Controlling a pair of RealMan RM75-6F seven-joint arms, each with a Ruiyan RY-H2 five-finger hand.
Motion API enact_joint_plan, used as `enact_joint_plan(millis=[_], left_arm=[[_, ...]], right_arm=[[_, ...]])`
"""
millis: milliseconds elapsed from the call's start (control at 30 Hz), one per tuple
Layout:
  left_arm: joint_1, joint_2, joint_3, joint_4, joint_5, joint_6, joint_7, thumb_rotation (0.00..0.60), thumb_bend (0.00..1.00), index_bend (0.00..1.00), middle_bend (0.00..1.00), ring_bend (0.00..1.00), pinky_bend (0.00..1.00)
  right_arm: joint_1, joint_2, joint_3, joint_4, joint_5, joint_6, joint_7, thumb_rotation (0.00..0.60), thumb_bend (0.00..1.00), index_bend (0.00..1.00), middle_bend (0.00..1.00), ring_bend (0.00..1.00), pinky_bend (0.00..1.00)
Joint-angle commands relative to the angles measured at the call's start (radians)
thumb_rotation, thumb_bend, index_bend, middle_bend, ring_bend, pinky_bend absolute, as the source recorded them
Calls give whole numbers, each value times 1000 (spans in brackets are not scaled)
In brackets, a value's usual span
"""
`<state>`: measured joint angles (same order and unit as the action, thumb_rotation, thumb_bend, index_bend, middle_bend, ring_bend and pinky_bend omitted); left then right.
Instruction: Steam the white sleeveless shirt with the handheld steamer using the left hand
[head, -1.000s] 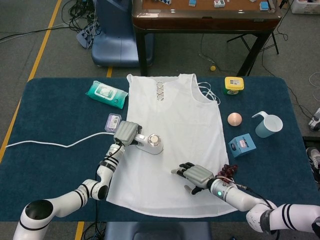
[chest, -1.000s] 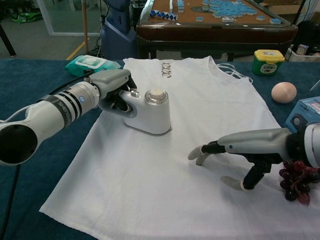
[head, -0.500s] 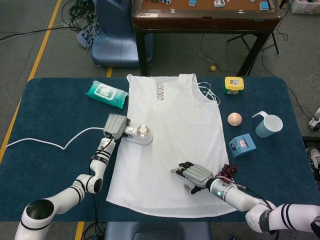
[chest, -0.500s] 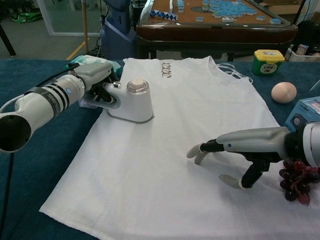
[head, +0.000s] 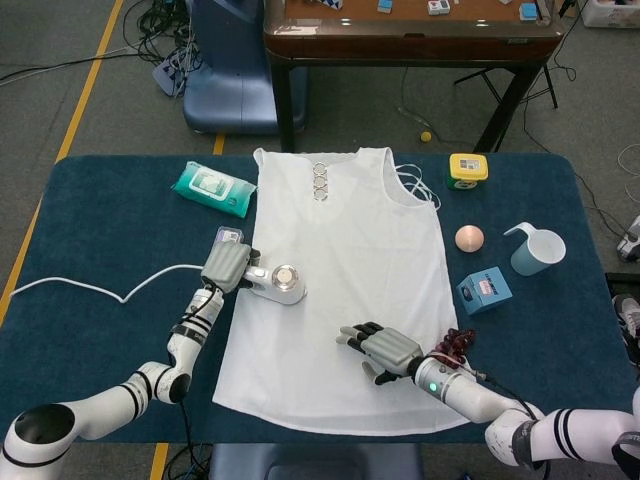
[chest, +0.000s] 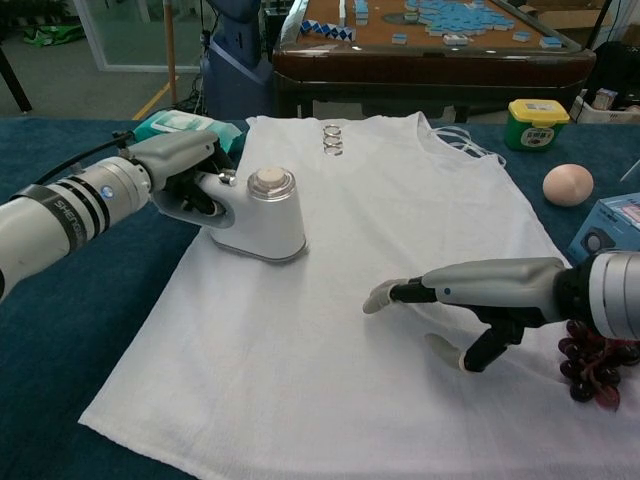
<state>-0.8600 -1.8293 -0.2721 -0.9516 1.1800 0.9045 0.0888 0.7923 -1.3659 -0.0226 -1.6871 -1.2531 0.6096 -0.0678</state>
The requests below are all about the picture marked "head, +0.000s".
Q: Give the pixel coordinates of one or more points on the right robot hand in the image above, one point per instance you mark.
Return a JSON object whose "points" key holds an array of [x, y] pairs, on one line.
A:
{"points": [[392, 352]]}

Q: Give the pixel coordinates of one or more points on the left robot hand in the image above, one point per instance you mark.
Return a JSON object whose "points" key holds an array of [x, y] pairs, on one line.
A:
{"points": [[227, 265]]}

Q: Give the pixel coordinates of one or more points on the silver handheld steamer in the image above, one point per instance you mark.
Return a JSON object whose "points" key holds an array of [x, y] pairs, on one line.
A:
{"points": [[287, 287]]}

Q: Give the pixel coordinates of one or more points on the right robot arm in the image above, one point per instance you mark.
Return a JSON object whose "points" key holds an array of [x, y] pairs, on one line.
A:
{"points": [[465, 390]]}

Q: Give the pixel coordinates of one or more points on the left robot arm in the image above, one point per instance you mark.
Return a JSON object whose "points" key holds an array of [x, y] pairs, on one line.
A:
{"points": [[125, 395]]}

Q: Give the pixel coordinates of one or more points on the clear purple plastic box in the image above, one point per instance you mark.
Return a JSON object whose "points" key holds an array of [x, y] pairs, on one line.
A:
{"points": [[230, 235]]}

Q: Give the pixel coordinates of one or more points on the purple grape bunch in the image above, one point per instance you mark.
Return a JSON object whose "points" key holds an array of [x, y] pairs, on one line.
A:
{"points": [[452, 342]]}

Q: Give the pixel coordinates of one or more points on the green wet wipes pack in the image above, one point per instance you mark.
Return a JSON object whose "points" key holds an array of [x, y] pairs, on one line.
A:
{"points": [[210, 187]]}

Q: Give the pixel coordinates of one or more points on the blue cardboard box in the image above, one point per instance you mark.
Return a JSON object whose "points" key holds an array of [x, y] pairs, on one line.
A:
{"points": [[482, 295]]}

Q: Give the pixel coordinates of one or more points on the white sleeveless top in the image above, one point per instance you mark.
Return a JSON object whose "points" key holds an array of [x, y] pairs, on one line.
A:
{"points": [[340, 240]]}

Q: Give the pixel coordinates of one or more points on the dark blue table cloth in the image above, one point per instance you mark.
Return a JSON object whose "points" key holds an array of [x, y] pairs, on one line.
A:
{"points": [[100, 210]]}

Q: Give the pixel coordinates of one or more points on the blue robot chassis cover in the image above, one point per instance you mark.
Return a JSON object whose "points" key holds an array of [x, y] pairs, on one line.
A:
{"points": [[300, 460]]}

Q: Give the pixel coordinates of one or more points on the green jar yellow lid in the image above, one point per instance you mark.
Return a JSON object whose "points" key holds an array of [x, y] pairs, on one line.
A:
{"points": [[467, 170]]}

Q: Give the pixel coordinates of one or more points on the white power strip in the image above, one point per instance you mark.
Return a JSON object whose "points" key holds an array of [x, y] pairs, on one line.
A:
{"points": [[167, 75]]}

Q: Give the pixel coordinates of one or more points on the small yellow ball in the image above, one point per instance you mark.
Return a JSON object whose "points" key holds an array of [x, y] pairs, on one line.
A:
{"points": [[425, 137]]}

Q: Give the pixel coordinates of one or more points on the blue white snake puzzle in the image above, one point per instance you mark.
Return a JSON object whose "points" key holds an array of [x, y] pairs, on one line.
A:
{"points": [[330, 4]]}

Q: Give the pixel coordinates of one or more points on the brown mahjong table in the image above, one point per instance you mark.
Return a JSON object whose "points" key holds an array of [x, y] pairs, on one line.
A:
{"points": [[400, 40]]}

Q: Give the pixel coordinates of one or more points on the white storage box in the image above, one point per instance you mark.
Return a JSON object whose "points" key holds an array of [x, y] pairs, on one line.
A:
{"points": [[610, 12]]}

